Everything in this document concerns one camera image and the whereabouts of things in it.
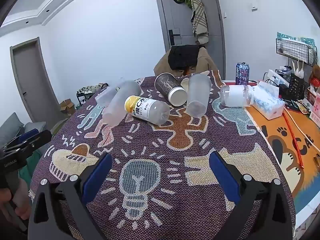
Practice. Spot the white wall switch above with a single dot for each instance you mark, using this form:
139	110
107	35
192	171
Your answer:
254	6

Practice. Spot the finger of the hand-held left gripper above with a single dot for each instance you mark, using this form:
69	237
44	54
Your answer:
41	138
27	136

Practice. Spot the red thin stick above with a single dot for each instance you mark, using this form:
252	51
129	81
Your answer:
293	140

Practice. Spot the purple drink can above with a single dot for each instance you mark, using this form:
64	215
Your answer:
242	73

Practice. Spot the black mesh organizer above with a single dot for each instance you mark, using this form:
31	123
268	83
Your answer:
297	86

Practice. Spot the grey room door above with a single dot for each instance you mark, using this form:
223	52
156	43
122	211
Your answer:
32	80

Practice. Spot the person's left hand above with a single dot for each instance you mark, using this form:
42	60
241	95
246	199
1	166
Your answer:
23	201

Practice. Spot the printed woven blanket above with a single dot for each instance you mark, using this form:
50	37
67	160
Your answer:
175	160

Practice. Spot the dark paper cup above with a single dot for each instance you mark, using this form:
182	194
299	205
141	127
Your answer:
167	85

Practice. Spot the clear plastic cup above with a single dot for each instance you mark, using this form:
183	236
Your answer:
102	97

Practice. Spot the yellow-capped clear plastic bottle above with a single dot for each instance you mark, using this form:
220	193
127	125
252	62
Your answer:
147	108

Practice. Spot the white power strip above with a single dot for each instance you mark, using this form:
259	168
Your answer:
276	77

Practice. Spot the grey sofa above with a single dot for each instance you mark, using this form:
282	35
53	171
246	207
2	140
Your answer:
11	127

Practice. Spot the tissue pack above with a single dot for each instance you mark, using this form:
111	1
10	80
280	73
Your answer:
268	103

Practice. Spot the green hanging cloth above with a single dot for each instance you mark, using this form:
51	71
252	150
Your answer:
185	0

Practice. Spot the cardboard box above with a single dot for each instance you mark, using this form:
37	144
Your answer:
67	107

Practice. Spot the white plastic spoons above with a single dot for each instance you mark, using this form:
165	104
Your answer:
298	70

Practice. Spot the brown plush toy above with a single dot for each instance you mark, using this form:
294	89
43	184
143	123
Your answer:
316	77

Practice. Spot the chair with brown coat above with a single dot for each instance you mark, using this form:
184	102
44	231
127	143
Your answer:
207	62

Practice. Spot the black cloth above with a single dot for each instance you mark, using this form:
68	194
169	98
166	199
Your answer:
182	57

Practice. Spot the pink box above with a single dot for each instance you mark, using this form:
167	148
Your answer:
315	108

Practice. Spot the short frosted plastic cup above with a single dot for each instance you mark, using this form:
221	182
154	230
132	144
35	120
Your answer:
197	92

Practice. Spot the plaid scarf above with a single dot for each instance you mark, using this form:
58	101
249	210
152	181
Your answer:
200	17

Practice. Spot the frosted plastic bottle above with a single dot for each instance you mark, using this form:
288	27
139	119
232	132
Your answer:
122	102

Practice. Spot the shoe rack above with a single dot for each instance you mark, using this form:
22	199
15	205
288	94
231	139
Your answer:
87	92

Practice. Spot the cream paper cup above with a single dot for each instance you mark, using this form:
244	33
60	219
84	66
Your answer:
184	83

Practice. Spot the grey entrance door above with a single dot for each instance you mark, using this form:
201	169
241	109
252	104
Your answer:
180	20

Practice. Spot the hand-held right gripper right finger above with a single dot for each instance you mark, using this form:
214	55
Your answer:
223	177

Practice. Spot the orange cat mat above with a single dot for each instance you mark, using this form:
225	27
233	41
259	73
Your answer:
275	140

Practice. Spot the snack packet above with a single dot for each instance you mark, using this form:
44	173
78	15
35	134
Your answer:
303	107

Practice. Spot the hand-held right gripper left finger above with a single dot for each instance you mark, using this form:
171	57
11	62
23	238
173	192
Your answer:
98	177

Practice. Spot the teal printed bag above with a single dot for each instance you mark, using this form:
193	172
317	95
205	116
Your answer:
292	37

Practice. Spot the white-labelled clear plastic bottle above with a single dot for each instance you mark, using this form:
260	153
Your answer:
236	95

